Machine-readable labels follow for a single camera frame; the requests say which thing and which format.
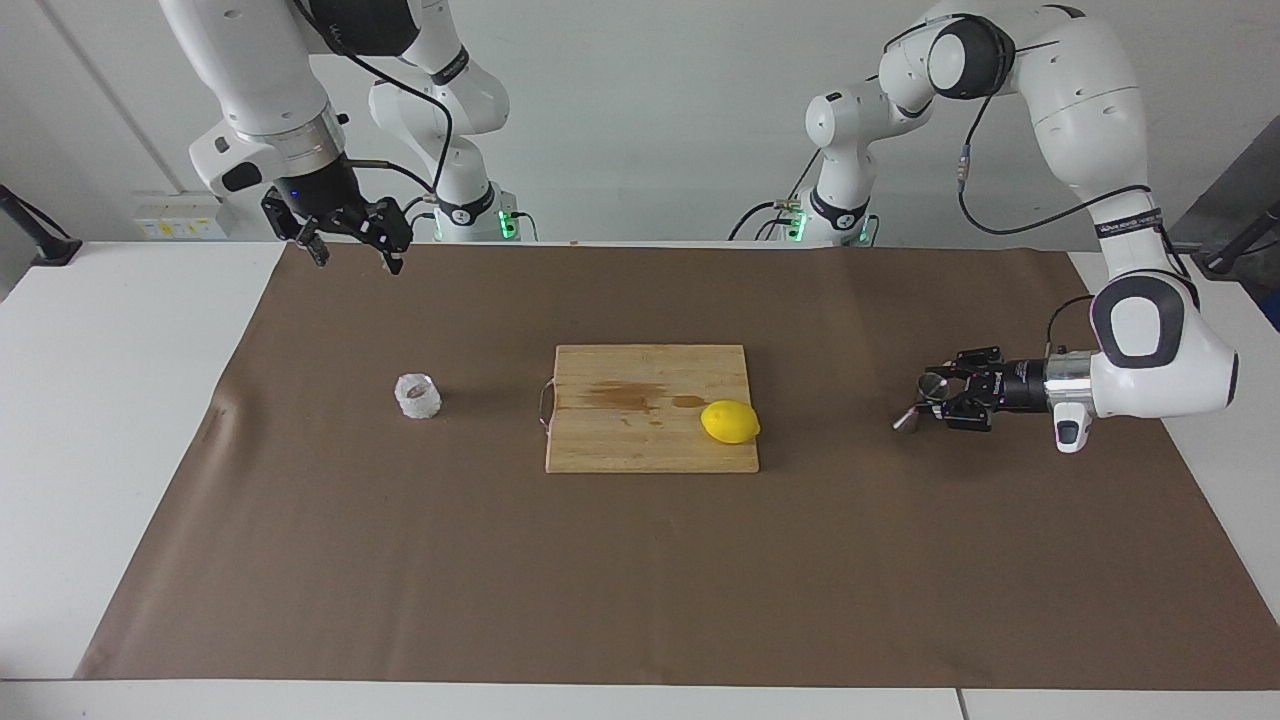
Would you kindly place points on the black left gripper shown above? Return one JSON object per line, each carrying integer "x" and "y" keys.
{"x": 1020, "y": 386}

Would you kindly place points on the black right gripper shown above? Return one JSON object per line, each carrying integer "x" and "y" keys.
{"x": 315, "y": 195}

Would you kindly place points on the steel double jigger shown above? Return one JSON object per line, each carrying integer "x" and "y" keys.
{"x": 908, "y": 424}

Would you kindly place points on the clear textured glass cup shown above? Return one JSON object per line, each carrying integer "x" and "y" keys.
{"x": 418, "y": 400}

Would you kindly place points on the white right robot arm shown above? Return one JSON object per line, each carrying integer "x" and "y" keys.
{"x": 250, "y": 60}

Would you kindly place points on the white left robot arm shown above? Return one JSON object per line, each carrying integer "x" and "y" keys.
{"x": 1160, "y": 340}

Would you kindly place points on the yellow lemon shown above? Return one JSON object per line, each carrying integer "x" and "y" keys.
{"x": 730, "y": 421}

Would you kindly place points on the brown table mat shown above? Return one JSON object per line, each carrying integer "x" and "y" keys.
{"x": 400, "y": 560}

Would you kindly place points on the wooden cutting board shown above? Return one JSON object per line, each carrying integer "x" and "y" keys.
{"x": 620, "y": 440}

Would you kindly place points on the white wall socket box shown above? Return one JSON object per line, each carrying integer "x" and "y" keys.
{"x": 180, "y": 220}

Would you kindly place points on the black camera stand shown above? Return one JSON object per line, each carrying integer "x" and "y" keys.
{"x": 55, "y": 250}
{"x": 1225, "y": 262}

